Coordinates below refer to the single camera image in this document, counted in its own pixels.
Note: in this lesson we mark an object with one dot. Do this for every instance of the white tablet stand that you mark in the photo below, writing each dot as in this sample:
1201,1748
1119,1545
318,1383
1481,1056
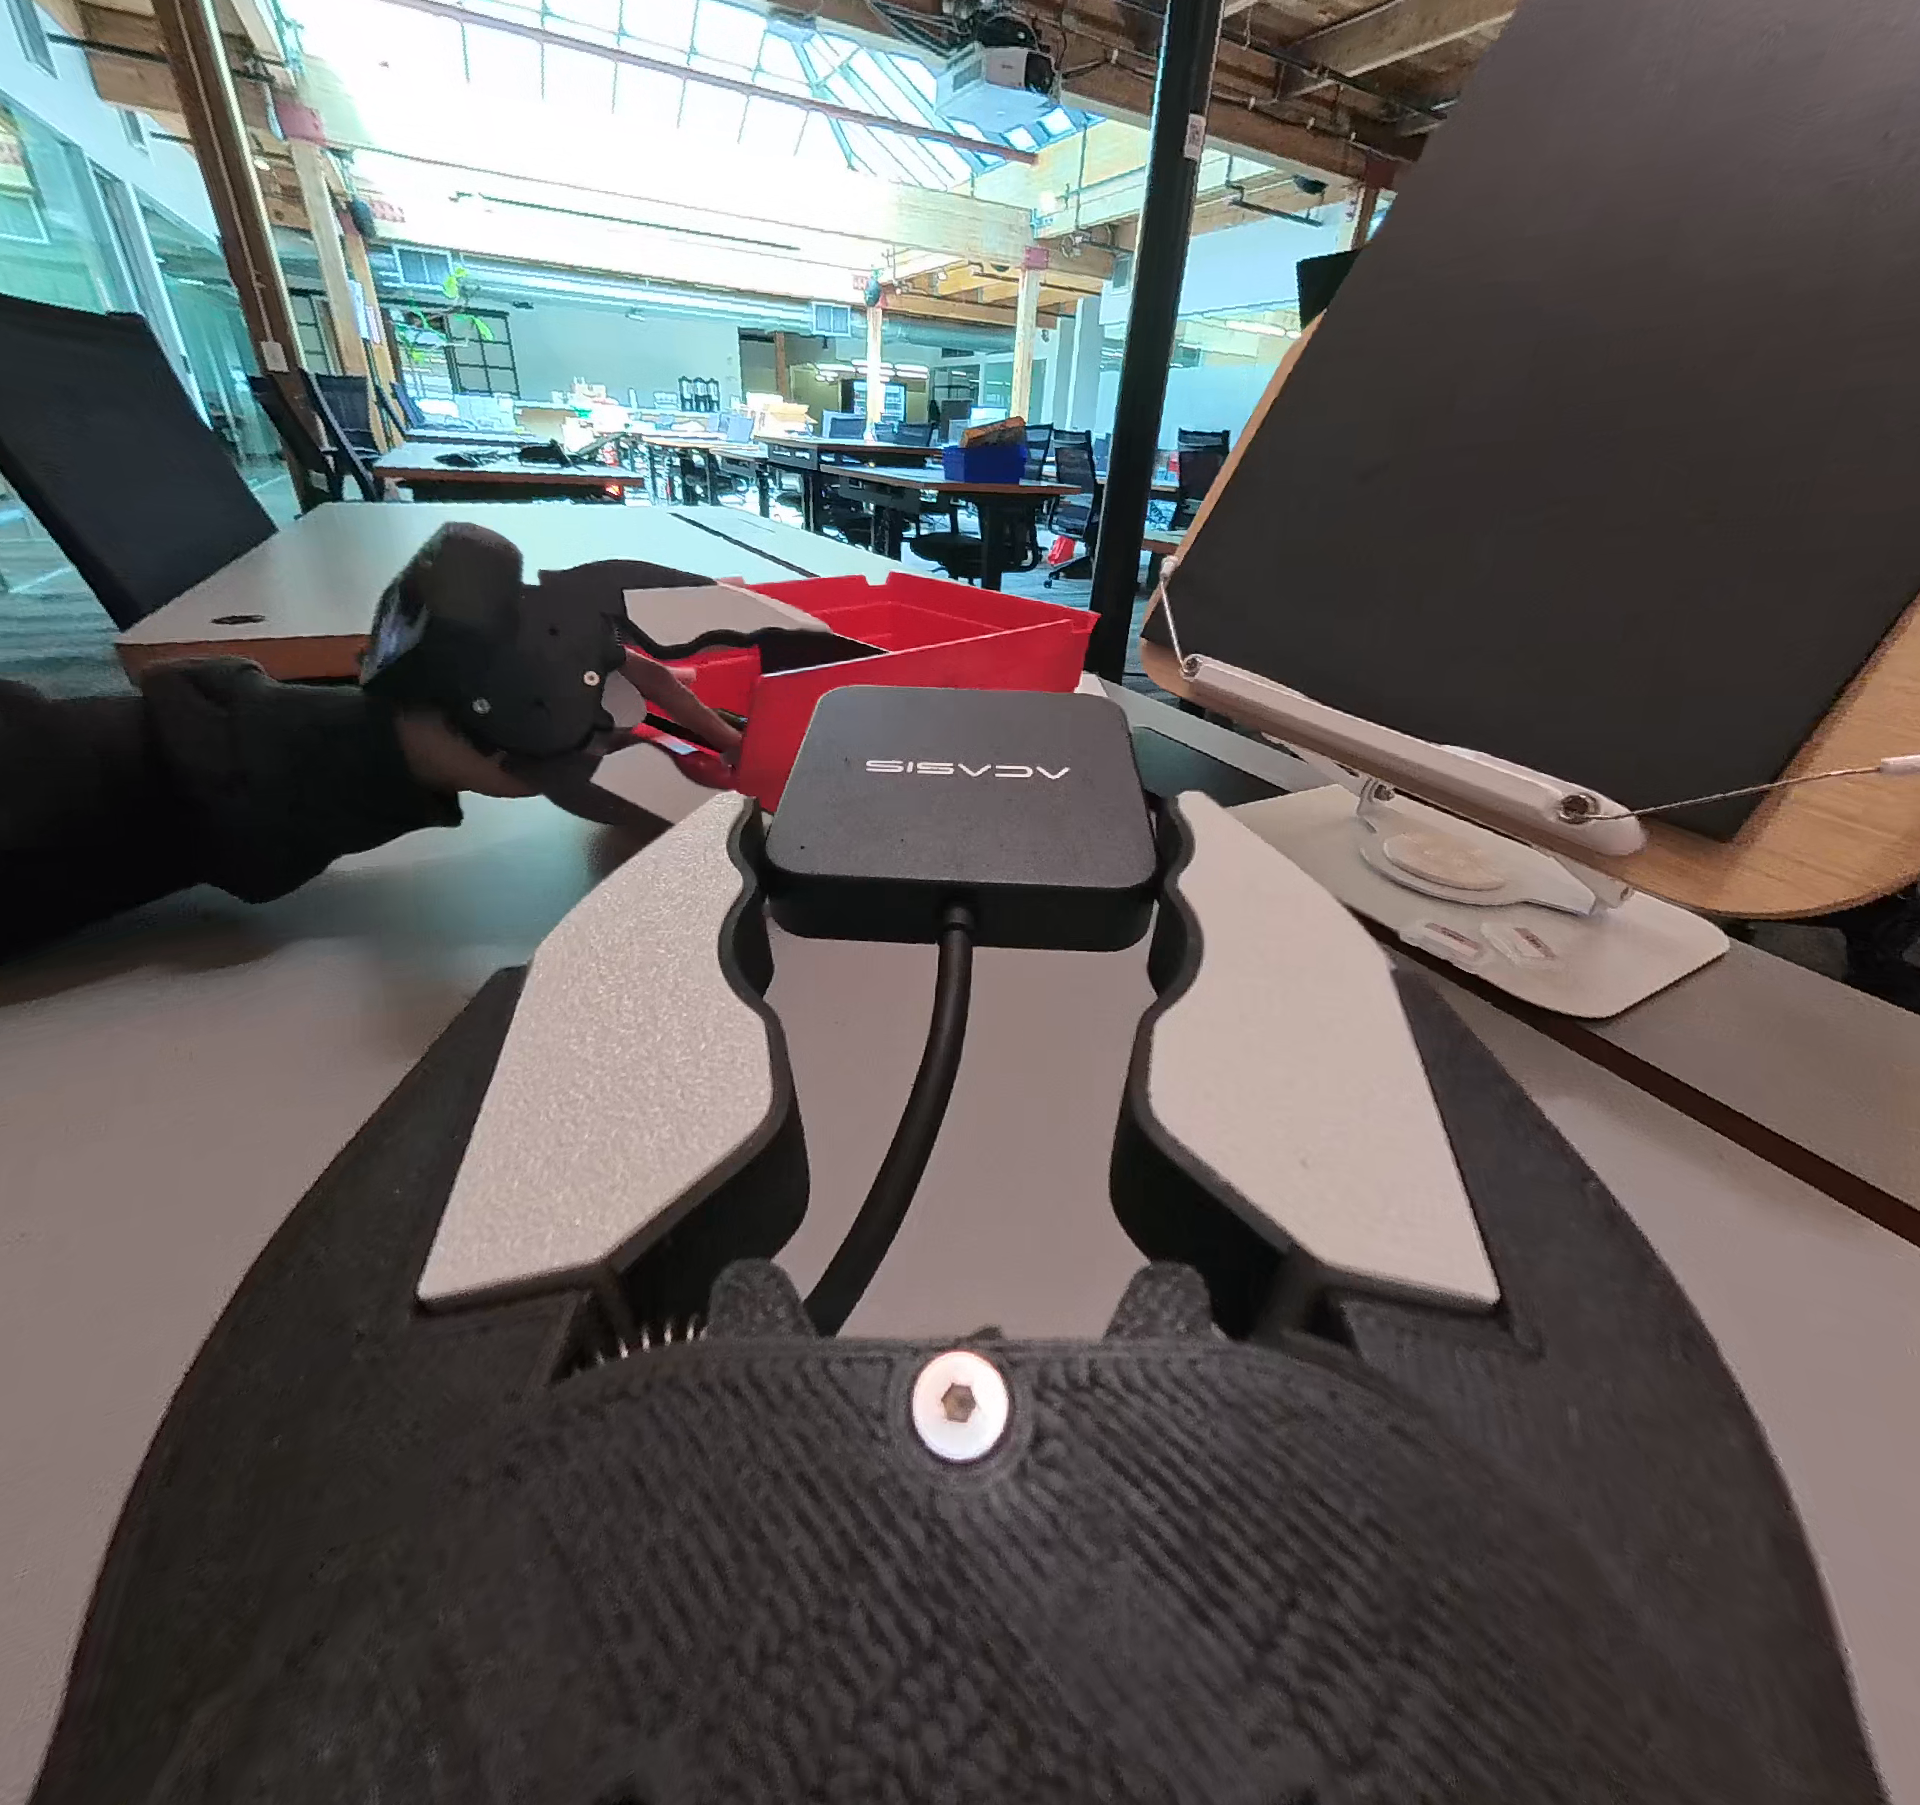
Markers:
1622,957

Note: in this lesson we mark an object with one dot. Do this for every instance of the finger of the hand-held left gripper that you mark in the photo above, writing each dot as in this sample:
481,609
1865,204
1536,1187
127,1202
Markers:
721,617

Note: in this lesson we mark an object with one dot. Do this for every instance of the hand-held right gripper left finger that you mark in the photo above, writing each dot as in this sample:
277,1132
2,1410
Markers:
614,1054

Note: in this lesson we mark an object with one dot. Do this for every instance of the person's left hand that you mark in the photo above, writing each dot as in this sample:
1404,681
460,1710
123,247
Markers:
682,710

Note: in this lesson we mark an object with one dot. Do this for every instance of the black usb hub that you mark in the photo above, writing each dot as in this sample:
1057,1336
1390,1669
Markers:
959,815

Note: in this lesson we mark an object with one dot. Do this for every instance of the person's left forearm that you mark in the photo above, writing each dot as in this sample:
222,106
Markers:
180,802

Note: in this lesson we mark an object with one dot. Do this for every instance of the red plastic bin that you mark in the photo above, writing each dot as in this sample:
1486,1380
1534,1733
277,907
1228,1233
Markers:
959,643

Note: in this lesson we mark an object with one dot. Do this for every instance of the black metal pole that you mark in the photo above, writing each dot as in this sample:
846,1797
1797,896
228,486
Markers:
1163,261

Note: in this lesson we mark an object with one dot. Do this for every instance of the blue storage bin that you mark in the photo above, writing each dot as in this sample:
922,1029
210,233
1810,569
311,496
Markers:
983,466

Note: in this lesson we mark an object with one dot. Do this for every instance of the green potted plant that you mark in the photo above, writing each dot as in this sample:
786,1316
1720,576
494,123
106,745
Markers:
459,320

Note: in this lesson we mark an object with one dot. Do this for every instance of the black panel with wooden rim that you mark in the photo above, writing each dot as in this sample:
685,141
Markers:
1576,410

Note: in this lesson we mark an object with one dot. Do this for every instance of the wooden post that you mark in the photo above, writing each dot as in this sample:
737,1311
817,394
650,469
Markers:
210,154

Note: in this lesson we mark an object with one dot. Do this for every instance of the black office chair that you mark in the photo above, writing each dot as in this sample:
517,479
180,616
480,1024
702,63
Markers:
122,471

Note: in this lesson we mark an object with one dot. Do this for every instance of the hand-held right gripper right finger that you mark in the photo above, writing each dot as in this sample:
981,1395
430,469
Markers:
1305,1069

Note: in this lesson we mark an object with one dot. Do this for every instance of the row of office desks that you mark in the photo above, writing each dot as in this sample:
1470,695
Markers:
900,485

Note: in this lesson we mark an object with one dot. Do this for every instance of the ceiling projector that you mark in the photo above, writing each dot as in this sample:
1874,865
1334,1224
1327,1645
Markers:
998,80

